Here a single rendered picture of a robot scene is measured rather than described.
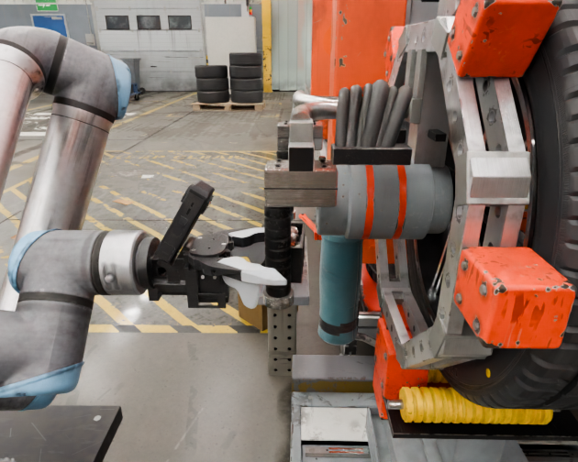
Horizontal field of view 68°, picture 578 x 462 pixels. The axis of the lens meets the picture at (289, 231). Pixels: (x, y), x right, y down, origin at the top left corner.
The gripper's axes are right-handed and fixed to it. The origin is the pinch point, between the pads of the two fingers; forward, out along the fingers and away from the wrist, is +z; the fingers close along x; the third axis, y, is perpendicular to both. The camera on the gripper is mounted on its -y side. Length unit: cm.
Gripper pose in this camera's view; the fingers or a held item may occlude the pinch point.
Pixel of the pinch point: (290, 250)
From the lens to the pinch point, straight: 58.4
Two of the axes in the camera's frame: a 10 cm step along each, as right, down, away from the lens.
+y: 0.0, 9.2, 3.8
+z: 10.0, 0.1, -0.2
